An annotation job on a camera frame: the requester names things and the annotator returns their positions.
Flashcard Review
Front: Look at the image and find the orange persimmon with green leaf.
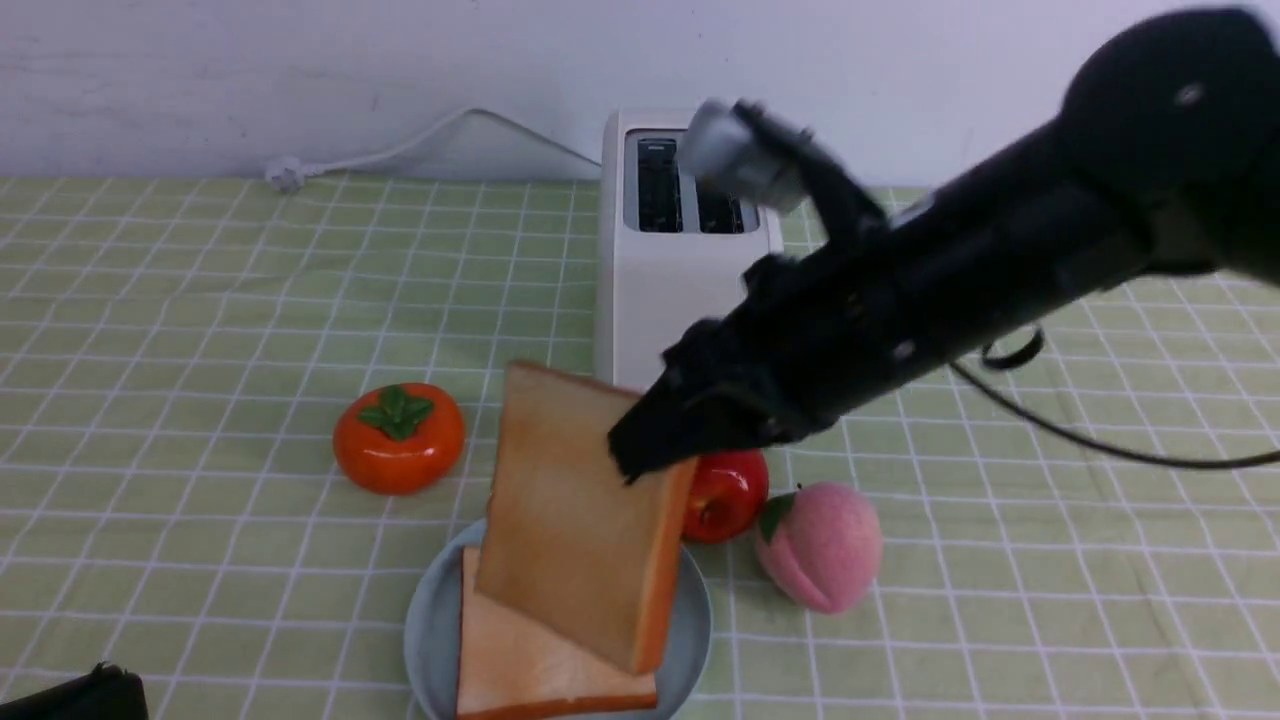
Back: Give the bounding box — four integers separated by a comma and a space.
332, 383, 467, 496

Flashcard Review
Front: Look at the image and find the red apple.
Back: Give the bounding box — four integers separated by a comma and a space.
684, 450, 771, 544

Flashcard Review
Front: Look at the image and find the pink peach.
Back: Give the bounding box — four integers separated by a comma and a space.
753, 480, 884, 615

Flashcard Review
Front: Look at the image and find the white two-slot toaster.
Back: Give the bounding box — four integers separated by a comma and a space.
593, 108, 785, 391

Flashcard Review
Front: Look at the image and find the toast slice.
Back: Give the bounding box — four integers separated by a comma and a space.
476, 361, 698, 674
454, 546, 658, 719

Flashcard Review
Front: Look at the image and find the white toaster power cord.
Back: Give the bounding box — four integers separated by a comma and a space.
265, 108, 604, 193

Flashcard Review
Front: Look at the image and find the light blue round plate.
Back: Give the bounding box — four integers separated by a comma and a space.
403, 519, 713, 719

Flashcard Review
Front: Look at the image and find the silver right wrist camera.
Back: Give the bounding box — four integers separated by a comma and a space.
676, 99, 812, 211

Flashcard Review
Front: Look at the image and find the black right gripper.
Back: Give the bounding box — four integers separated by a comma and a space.
607, 234, 961, 486

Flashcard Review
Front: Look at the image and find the green checked tablecloth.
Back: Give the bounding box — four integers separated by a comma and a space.
1, 176, 1279, 719

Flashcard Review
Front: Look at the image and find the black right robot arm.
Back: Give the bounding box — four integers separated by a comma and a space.
608, 5, 1279, 483

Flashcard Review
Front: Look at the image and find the black right camera cable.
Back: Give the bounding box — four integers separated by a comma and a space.
947, 325, 1280, 471

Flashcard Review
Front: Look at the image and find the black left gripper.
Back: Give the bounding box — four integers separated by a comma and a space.
1, 662, 150, 719

